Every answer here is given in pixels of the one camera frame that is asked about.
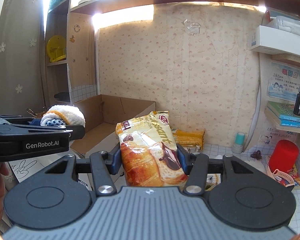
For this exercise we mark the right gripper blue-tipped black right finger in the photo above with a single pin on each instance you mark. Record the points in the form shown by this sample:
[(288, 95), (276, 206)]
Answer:
[(195, 166)]

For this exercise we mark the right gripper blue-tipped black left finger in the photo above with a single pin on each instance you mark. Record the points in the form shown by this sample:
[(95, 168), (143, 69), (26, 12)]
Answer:
[(103, 164)]

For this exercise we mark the croissant snack bag front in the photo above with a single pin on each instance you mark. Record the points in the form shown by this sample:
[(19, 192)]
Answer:
[(149, 151)]

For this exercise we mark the white glove roll front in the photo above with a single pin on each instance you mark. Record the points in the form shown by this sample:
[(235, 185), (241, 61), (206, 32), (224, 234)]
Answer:
[(63, 115)]

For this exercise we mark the orange snack bag back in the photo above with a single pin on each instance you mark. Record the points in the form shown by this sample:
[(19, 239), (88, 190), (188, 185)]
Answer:
[(189, 139)]

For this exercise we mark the teal capped stamp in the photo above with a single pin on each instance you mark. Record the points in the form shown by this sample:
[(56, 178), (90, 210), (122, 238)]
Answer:
[(237, 147)]

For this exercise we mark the open cardboard box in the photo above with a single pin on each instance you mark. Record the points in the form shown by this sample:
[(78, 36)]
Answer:
[(102, 113)]

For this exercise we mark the brown hair claw clip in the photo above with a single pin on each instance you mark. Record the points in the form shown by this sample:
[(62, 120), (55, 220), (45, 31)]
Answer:
[(256, 155)]

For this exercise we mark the red cylindrical speaker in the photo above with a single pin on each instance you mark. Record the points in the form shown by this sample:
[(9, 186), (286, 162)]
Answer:
[(284, 156)]

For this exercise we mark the pink smart watch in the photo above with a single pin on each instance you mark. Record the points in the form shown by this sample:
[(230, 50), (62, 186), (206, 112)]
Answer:
[(281, 177)]

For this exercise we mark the floral curtain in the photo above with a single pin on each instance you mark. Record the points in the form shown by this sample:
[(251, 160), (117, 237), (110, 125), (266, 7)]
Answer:
[(21, 56)]

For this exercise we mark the wooden desk shelf unit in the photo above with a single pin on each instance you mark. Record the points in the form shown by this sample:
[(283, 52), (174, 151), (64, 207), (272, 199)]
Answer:
[(191, 57)]

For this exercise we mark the yellow plastic spool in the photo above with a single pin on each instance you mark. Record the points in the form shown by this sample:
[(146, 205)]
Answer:
[(56, 48)]

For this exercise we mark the blue book stack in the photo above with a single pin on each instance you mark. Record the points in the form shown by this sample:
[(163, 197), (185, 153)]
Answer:
[(283, 114)]

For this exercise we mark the white flat box on shelf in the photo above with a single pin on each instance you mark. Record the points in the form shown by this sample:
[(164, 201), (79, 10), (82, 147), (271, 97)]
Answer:
[(273, 41)]

